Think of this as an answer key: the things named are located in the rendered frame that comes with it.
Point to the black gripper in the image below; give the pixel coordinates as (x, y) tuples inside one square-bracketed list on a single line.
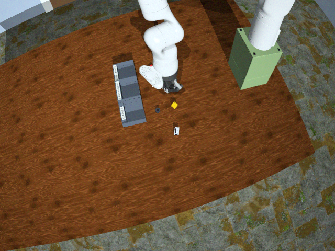
[(169, 81)]

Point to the grey rack of labelled bins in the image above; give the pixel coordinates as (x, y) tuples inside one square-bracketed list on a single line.
[(126, 85)]

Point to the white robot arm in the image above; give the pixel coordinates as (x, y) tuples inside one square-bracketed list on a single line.
[(161, 38)]

